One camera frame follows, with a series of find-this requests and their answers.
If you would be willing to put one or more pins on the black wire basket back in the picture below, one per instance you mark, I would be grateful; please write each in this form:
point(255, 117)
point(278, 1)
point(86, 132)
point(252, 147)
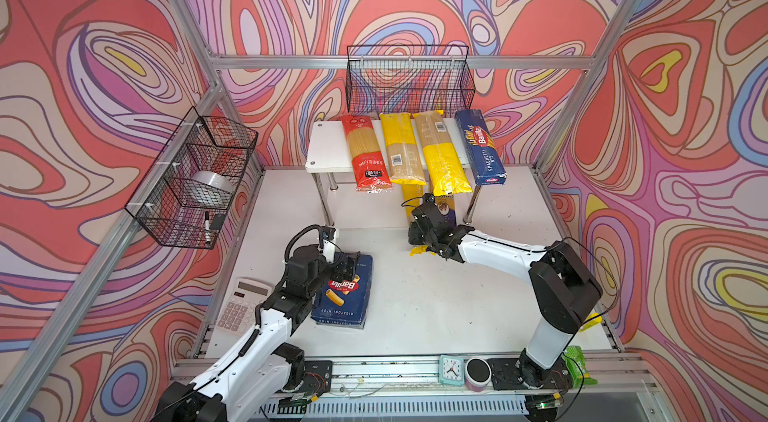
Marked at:
point(394, 78)

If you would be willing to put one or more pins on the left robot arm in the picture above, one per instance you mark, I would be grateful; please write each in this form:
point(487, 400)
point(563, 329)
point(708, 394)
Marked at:
point(263, 362)

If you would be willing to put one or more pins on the dark blue spaghetti bag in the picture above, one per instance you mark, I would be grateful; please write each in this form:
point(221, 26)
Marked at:
point(446, 206)

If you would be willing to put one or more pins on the black wire basket left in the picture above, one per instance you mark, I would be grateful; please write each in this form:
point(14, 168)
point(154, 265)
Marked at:
point(162, 206)

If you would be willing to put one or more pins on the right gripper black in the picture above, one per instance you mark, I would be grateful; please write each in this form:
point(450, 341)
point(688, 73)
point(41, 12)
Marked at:
point(413, 233)

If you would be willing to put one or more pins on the silver tape roll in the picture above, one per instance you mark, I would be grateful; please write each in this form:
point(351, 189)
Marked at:
point(211, 189)

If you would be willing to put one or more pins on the black marker pen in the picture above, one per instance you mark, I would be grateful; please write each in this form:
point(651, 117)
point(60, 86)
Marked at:
point(207, 229)

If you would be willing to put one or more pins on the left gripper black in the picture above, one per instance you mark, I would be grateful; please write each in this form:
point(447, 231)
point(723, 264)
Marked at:
point(337, 274)

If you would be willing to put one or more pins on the green crumpled bag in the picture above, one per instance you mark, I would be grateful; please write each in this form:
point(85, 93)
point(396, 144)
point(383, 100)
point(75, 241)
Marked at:
point(575, 361)

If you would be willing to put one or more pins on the teal alarm clock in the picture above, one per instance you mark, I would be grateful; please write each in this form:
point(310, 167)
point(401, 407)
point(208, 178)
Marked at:
point(451, 370)

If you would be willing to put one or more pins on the clear yellow-top spaghetti bag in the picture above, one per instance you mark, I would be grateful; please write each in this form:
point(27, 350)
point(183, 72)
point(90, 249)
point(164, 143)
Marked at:
point(403, 156)

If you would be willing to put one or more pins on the blue Barilla rigatoni box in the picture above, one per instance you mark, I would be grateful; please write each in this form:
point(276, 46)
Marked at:
point(345, 303)

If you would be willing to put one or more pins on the blue Barilla spaghetti box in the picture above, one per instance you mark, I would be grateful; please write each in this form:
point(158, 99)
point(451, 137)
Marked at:
point(482, 154)

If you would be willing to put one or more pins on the black wire basket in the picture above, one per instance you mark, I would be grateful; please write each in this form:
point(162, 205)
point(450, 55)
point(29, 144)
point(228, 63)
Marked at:
point(394, 78)
point(162, 206)

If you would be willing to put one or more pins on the white two-tier shelf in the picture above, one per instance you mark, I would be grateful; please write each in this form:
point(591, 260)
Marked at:
point(342, 205)

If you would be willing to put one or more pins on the red noodle bag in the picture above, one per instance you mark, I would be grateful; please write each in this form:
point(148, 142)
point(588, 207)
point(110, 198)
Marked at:
point(369, 167)

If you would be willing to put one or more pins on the yellow Pastatime spaghetti bag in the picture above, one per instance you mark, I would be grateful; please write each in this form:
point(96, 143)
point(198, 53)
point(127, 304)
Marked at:
point(413, 197)

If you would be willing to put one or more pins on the yellow small object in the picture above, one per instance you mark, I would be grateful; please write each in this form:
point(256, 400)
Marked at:
point(594, 319)

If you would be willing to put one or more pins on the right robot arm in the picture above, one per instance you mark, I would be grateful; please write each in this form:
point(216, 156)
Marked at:
point(566, 290)

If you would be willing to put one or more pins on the pink round speaker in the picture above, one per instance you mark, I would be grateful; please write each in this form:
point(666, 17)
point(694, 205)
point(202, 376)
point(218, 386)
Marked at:
point(477, 374)

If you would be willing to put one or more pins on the white calculator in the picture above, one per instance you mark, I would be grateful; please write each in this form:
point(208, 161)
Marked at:
point(238, 313)

